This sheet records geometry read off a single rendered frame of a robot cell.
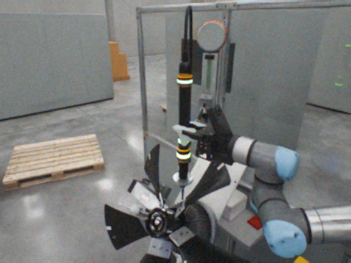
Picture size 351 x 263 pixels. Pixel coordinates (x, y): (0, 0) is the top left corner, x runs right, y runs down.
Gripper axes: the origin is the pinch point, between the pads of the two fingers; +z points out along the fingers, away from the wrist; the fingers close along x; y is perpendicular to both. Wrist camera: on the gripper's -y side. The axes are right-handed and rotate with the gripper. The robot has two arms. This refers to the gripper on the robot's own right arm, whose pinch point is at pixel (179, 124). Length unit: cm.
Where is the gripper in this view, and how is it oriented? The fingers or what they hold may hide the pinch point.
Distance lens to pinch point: 80.4
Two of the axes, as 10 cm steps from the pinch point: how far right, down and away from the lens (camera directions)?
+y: 0.0, 9.1, 4.1
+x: 6.3, -3.2, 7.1
